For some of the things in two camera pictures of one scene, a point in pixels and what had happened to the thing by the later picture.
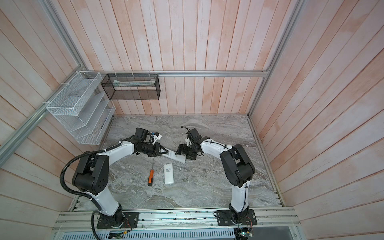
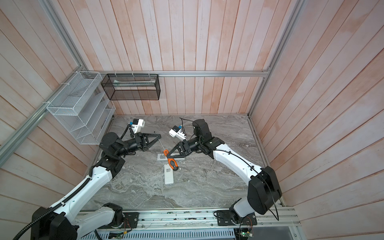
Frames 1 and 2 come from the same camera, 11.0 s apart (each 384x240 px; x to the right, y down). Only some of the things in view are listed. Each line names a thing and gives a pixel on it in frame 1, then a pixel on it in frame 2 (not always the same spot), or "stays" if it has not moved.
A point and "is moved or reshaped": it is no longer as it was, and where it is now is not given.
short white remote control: x=168 y=173 stays
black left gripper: x=156 y=151 -> x=142 y=140
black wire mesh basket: x=132 y=86 stays
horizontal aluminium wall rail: x=188 y=73 stays
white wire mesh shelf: x=83 y=107 stays
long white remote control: x=172 y=154 is moved or reshaped
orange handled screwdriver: x=150 y=180 -> x=173 y=164
